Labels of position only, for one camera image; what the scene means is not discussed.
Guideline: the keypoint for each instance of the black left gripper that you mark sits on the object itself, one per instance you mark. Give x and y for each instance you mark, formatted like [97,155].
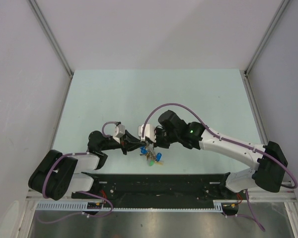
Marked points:
[128,143]

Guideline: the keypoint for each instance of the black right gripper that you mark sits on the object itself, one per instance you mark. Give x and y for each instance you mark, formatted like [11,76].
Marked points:
[158,143]

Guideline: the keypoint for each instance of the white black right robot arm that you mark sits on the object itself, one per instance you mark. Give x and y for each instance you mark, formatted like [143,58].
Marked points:
[266,163]

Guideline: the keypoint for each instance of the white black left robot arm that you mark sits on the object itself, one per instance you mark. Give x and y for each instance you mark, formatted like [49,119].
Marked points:
[59,173]

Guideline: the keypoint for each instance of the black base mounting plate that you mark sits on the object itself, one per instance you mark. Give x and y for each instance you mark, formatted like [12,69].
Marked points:
[159,191]

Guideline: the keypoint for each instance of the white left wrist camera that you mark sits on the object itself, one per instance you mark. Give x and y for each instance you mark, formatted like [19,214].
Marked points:
[119,132]

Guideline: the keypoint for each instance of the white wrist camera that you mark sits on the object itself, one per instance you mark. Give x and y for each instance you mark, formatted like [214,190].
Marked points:
[147,133]
[119,132]

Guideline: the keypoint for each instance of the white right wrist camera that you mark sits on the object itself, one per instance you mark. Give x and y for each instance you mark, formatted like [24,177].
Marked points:
[147,133]

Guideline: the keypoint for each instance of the white slotted cable duct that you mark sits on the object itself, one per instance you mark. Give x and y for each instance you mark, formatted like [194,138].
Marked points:
[95,206]

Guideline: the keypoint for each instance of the aluminium frame rail left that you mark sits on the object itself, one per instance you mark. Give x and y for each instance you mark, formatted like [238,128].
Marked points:
[34,6]

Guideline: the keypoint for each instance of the aluminium frame rail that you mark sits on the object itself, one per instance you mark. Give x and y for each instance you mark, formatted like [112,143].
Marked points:
[34,6]
[267,35]

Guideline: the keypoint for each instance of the aluminium frame rail right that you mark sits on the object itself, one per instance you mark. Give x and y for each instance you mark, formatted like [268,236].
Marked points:
[267,35]

